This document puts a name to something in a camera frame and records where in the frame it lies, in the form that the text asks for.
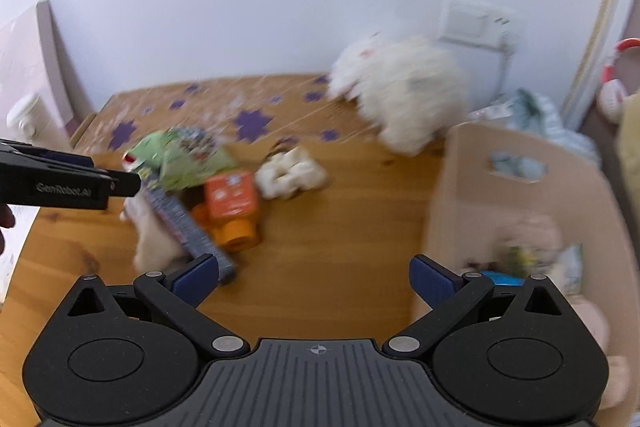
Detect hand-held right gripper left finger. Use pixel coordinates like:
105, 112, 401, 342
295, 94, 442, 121
66, 253, 251, 359

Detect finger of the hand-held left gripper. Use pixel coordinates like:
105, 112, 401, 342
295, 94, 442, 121
109, 173, 142, 198
0, 139, 96, 168

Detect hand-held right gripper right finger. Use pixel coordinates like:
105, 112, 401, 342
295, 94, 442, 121
382, 255, 569, 356

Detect small blue packet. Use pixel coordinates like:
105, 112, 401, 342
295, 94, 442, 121
480, 271, 526, 287

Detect green paper wrapper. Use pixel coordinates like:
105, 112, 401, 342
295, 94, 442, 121
125, 129, 238, 190

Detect yellow cartoon packet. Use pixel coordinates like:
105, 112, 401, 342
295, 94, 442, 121
502, 247, 538, 278

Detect beige storage box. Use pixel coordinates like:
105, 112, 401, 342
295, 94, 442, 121
410, 122, 640, 427

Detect beige cloth bundle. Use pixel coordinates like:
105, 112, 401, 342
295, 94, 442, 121
495, 214, 563, 268

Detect white green-edged packet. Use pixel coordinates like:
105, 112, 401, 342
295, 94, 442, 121
555, 244, 585, 295

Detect person's left hand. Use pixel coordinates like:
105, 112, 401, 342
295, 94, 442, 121
0, 205, 16, 258

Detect white thermos bottle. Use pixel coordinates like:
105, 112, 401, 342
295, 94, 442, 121
6, 93, 51, 140

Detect white plush under packet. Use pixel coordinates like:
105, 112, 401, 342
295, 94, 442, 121
120, 194, 188, 270

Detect long star-printed box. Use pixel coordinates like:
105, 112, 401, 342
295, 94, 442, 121
137, 167, 236, 283

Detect orange box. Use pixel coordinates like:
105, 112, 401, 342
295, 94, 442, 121
204, 172, 261, 223

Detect round wooden desk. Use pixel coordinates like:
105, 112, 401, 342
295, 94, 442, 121
0, 74, 451, 427

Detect purple floral table mat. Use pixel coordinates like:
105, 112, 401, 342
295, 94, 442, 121
95, 74, 381, 154

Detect small white plush toy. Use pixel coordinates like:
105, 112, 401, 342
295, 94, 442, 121
255, 146, 328, 200

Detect pale green plastic bag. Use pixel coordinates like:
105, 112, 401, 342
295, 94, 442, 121
470, 88, 601, 168

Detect pale yellow blanket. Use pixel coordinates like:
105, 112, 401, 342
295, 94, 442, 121
615, 92, 640, 268

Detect red and white headphones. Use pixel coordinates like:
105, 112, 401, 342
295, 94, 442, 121
599, 38, 640, 124

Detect white wall socket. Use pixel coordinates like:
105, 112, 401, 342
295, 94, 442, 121
439, 0, 526, 50

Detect cream door frame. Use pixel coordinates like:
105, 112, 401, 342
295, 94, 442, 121
562, 0, 632, 132

